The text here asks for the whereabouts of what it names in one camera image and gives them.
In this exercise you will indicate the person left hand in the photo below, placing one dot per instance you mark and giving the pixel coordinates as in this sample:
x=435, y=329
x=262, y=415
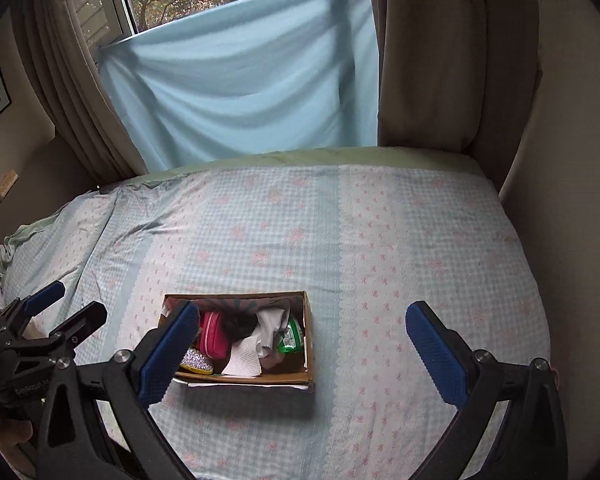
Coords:
x=13, y=433

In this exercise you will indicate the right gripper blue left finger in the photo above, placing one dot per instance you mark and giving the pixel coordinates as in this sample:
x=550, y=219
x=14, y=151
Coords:
x=159, y=354

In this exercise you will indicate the green wet wipes pack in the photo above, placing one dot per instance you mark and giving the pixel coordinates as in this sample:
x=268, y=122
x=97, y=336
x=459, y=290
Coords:
x=291, y=339

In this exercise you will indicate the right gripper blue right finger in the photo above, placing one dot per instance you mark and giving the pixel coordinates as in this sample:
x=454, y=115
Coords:
x=445, y=354

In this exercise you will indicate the green mattress cover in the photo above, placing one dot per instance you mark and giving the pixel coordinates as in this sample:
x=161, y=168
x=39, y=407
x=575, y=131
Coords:
x=405, y=158

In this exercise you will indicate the brown right curtain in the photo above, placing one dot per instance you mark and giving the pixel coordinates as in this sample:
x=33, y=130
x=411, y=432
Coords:
x=457, y=76

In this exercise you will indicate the white embossed paper towel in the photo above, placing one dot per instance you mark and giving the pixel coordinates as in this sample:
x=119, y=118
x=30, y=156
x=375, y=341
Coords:
x=244, y=361

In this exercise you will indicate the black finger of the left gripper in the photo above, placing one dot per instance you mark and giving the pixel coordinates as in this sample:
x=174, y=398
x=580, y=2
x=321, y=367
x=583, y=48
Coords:
x=81, y=325

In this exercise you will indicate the brown left curtain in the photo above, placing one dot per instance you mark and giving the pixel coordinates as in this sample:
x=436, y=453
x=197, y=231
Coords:
x=64, y=78

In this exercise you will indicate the magenta zip pouch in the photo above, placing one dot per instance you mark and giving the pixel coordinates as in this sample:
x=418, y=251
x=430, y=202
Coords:
x=212, y=341

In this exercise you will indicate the pink rolled towel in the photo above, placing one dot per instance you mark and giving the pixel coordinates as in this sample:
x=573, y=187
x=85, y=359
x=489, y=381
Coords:
x=271, y=361

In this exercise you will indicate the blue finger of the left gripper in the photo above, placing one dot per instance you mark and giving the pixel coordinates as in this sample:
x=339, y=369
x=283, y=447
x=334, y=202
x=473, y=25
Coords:
x=44, y=298

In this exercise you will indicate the black hair scrunchie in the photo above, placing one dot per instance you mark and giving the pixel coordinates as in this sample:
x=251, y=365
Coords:
x=238, y=326

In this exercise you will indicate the yellow rimmed white round pad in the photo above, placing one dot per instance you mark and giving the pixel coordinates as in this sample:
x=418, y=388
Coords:
x=195, y=362

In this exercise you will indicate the open cardboard box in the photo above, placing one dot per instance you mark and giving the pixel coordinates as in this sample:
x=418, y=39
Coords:
x=296, y=370

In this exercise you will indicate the brown curtain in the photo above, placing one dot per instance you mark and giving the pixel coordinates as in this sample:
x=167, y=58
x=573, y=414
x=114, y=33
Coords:
x=457, y=76
x=64, y=78

